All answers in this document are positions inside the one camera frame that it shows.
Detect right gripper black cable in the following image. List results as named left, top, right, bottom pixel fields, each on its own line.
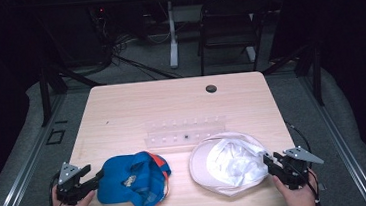
left=284, top=118, right=322, bottom=206

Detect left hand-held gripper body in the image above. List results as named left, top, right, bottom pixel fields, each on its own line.
left=53, top=159, right=95, bottom=206

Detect black floor cables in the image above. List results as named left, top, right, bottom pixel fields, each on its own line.
left=110, top=46, right=183, bottom=85

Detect black frame post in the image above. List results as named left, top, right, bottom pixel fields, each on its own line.
left=35, top=66, right=54, bottom=127

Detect white and pink cap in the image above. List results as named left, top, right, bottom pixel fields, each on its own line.
left=186, top=128, right=274, bottom=201

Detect white desk leg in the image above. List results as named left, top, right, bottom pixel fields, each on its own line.
left=164, top=0, right=182, bottom=70

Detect blue and orange cap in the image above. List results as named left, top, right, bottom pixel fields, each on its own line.
left=93, top=148, right=175, bottom=206

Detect metal floor rail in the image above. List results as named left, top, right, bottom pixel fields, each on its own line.
left=297, top=69, right=366, bottom=206
left=0, top=92, right=78, bottom=206

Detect black folding chair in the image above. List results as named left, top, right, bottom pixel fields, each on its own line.
left=192, top=0, right=274, bottom=76

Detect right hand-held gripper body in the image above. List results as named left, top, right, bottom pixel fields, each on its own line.
left=273, top=144, right=327, bottom=192

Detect person's right hand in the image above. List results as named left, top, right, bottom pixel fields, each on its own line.
left=272, top=170, right=320, bottom=206

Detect clear acrylic peg rack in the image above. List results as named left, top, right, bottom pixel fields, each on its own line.
left=142, top=113, right=230, bottom=150

